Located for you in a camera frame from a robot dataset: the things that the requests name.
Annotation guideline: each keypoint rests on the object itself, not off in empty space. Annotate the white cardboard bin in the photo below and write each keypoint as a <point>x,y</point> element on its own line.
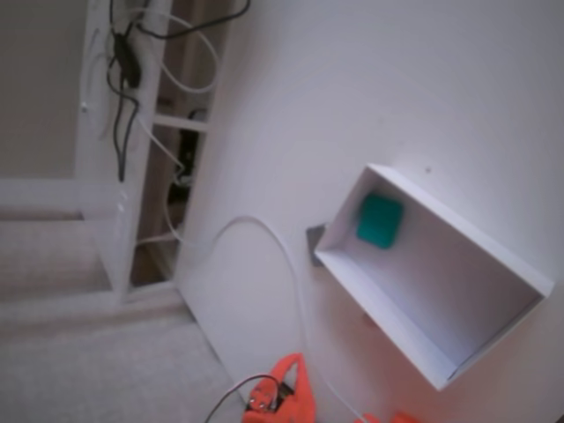
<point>440,282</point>

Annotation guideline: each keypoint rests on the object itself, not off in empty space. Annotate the green rounded cube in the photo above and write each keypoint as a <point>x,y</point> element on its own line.
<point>379,220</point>

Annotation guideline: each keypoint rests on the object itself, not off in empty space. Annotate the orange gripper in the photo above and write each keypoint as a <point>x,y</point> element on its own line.
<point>296,388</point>

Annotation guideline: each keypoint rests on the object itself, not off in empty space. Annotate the grey small tin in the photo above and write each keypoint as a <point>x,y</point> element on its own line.
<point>315,242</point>

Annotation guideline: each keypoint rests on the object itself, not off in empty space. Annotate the white metal frame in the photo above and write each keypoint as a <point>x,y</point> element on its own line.
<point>110,211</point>

